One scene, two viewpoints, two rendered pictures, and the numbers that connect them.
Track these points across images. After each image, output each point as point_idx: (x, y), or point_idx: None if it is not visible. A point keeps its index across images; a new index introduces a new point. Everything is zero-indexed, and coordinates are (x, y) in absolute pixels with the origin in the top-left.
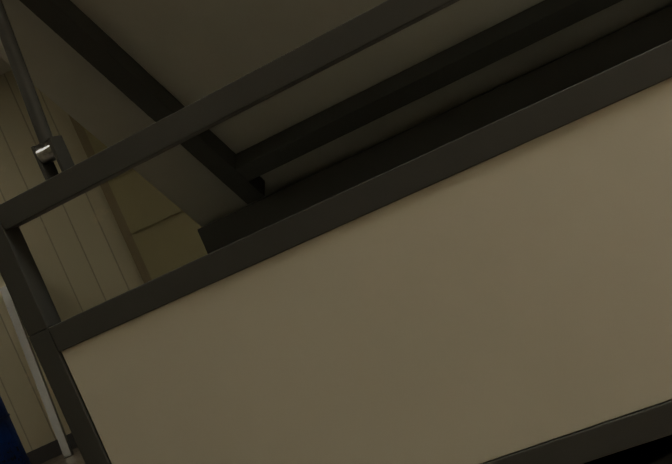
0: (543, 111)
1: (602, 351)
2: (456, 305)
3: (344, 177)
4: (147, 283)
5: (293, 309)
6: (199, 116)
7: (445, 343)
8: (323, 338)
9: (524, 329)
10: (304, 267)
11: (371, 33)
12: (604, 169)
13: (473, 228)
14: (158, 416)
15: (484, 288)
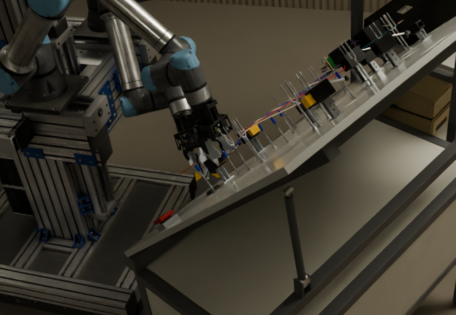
0: (440, 210)
1: (423, 279)
2: (402, 282)
3: None
4: None
5: (364, 307)
6: (365, 244)
7: (395, 297)
8: (368, 313)
9: (412, 282)
10: (372, 290)
11: (417, 195)
12: (442, 223)
13: (414, 254)
14: None
15: (409, 273)
